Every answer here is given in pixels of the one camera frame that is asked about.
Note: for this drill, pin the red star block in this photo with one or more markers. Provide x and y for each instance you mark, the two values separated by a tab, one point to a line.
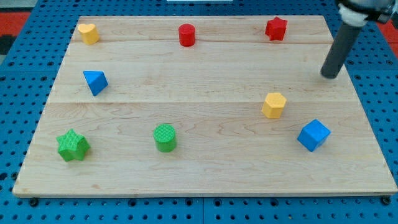
276	28

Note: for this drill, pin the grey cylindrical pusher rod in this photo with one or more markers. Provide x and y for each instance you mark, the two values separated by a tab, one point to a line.
343	42

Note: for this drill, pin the blue cube block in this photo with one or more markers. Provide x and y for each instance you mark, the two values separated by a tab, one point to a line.
313	135

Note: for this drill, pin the yellow heart block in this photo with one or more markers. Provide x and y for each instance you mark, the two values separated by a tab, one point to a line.
89	33

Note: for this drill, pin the red cylinder block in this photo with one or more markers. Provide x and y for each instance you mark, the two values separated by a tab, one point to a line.
186	33

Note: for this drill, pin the yellow hexagon block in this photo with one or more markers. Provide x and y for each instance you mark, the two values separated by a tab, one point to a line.
274	105

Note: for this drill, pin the robot arm end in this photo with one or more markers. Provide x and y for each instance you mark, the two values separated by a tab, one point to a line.
356	13

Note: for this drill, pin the wooden board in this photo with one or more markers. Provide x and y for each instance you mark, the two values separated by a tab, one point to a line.
212	93

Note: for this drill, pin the blue triangular prism block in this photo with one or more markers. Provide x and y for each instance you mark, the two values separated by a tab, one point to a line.
96	81

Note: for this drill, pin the green cylinder block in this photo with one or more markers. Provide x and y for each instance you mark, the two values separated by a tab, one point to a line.
165	138

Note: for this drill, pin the green star block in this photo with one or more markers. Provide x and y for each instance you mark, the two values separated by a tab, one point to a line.
72	146

